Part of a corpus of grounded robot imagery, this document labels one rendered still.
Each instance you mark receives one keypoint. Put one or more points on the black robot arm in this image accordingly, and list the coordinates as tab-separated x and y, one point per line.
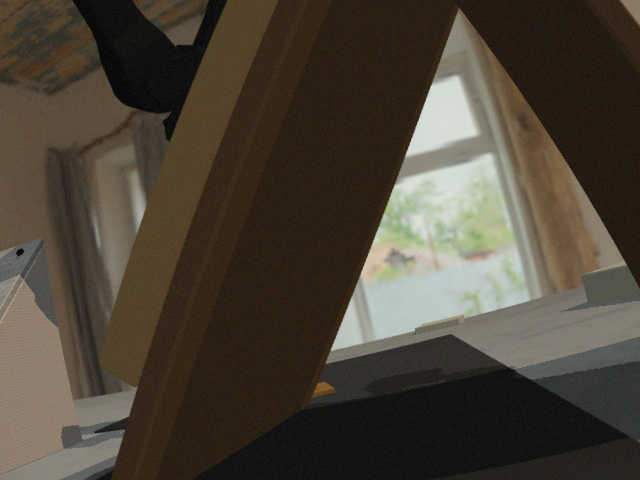
144	68

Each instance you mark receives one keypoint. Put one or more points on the tan letter tile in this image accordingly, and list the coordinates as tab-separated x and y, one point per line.
323	388

